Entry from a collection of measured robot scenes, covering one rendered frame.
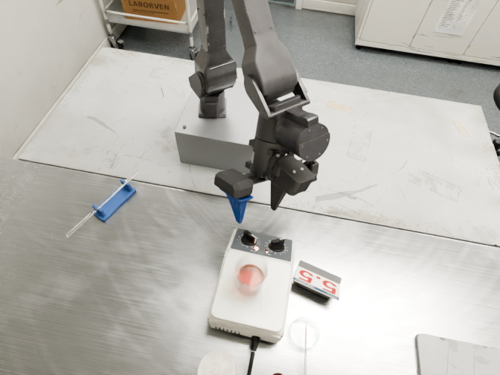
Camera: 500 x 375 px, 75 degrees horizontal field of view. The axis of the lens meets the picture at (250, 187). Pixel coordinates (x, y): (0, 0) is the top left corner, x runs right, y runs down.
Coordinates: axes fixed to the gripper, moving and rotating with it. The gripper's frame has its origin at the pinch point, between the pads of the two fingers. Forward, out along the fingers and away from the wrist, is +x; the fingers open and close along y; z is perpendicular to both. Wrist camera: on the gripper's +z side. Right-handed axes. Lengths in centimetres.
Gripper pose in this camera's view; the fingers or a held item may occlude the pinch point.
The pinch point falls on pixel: (260, 200)
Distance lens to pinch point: 60.9
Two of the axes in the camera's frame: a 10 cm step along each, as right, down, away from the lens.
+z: 6.7, 4.2, -6.1
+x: -1.5, 8.8, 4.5
